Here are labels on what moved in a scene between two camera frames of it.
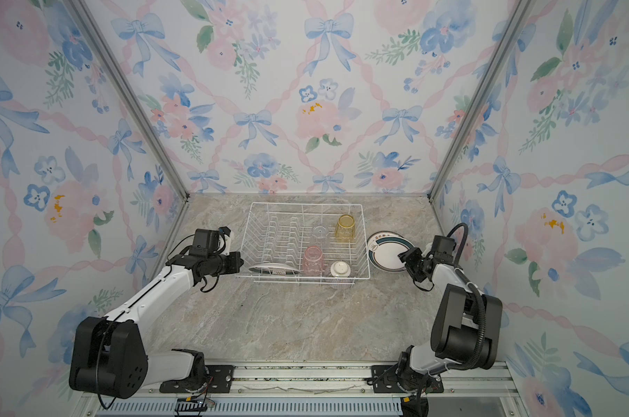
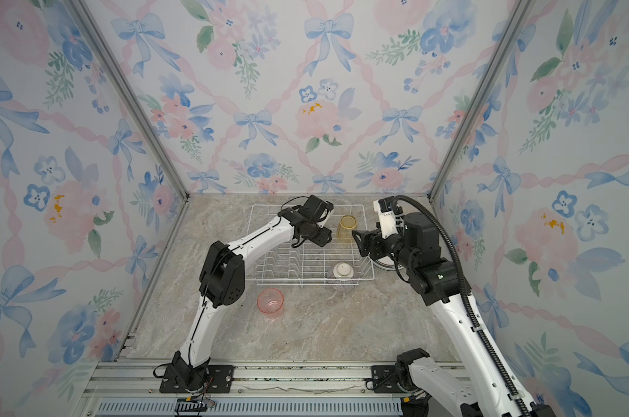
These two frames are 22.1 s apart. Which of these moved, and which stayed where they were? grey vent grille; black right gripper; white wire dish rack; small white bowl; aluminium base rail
Moved: black right gripper
Stayed: aluminium base rail; grey vent grille; small white bowl; white wire dish rack
